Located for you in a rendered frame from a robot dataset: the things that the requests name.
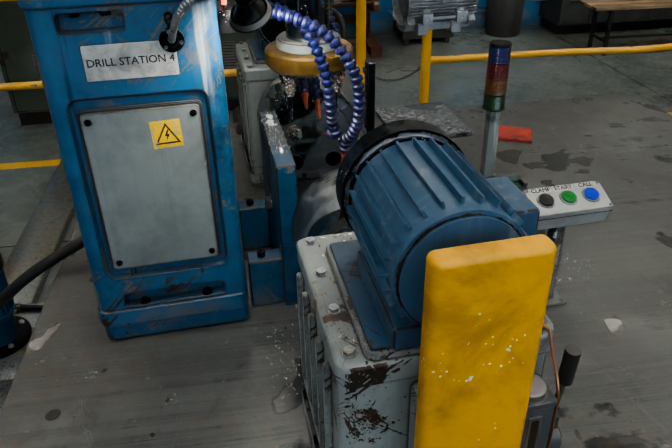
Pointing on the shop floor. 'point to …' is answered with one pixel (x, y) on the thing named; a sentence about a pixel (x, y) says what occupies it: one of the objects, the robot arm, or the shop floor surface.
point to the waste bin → (503, 15)
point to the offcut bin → (421, 35)
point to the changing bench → (623, 9)
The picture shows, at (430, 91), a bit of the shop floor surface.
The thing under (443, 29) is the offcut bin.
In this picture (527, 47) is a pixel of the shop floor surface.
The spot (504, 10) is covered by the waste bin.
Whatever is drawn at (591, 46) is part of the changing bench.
